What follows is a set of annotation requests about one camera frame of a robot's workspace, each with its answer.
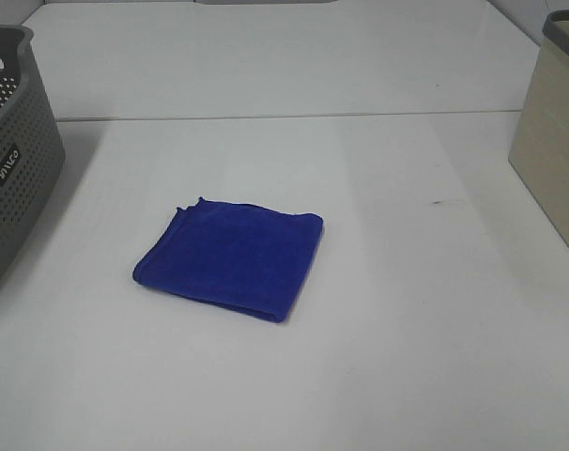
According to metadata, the blue towel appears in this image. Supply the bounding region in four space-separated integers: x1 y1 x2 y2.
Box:
132 198 324 323

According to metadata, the beige storage box grey rim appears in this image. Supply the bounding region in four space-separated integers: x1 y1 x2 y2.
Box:
508 9 569 248

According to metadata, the grey perforated plastic basket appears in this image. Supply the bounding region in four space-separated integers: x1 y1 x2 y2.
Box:
0 24 66 281

